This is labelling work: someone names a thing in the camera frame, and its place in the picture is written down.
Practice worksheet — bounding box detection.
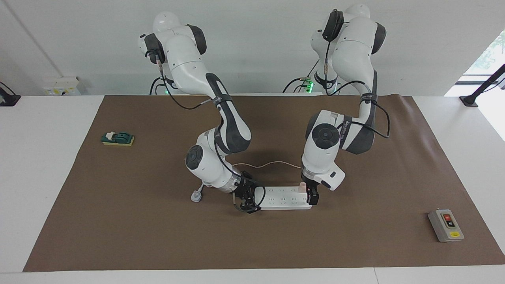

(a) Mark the grey push-button switch box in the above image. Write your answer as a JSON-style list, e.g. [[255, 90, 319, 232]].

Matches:
[[428, 209, 465, 243]]

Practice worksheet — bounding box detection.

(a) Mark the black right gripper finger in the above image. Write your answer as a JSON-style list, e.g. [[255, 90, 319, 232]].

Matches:
[[241, 170, 258, 188], [238, 197, 262, 215]]

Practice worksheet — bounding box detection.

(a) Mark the brown table mat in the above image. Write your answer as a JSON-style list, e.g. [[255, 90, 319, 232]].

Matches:
[[23, 95, 505, 272]]

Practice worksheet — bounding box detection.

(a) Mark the white wall socket box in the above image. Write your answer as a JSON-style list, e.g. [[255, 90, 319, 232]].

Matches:
[[43, 77, 81, 96]]

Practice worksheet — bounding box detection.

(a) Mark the black angled stand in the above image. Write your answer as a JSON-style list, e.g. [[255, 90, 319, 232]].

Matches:
[[459, 63, 505, 108]]

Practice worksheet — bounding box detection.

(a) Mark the black clamp mount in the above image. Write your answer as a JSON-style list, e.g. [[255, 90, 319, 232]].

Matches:
[[0, 82, 21, 107]]

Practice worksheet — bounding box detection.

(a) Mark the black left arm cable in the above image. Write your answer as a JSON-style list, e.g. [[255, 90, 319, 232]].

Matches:
[[323, 10, 391, 139]]

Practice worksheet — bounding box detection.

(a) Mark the black base cable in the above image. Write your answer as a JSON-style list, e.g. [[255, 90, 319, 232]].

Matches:
[[149, 77, 166, 95], [282, 59, 320, 93]]

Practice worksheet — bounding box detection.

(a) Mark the green knife switch yellow base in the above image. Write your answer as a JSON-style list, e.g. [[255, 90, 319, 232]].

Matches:
[[101, 131, 135, 147]]

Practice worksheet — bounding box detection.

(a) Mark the white power strip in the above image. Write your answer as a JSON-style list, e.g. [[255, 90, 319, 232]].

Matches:
[[254, 186, 313, 210]]

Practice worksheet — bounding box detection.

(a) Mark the pink charging cable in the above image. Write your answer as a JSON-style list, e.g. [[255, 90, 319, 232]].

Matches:
[[233, 160, 303, 170]]

